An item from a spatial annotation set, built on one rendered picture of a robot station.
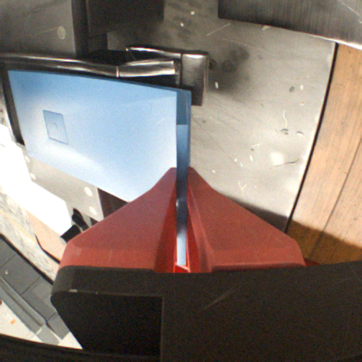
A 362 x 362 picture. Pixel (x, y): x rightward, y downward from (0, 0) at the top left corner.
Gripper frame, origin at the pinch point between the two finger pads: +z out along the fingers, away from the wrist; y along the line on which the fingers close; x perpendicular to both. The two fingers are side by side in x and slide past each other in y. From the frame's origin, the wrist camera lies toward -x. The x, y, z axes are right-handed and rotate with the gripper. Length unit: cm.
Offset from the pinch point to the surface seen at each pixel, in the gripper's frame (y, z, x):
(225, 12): -2.5, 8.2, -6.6
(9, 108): 13.6, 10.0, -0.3
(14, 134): 13.7, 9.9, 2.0
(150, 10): 2.1, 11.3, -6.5
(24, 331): 255, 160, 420
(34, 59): 8.8, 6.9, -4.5
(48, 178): 11.2, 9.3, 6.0
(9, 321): 288, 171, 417
